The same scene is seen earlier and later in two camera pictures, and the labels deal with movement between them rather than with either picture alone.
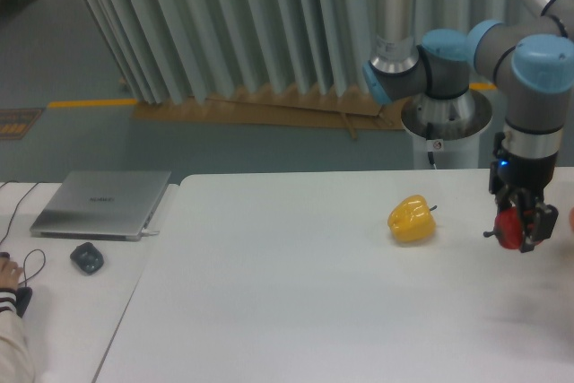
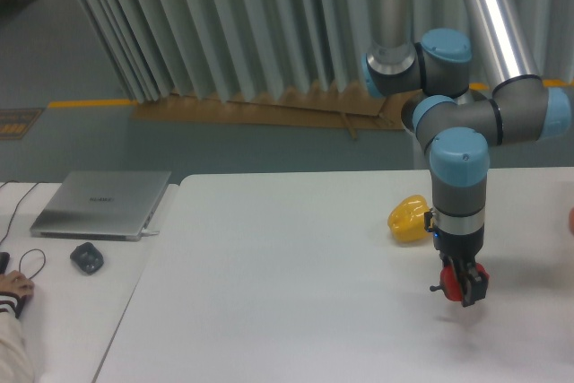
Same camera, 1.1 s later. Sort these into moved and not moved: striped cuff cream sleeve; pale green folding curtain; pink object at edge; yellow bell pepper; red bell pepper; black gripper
Moved: black gripper; red bell pepper
Not moved: yellow bell pepper; pale green folding curtain; pink object at edge; striped cuff cream sleeve
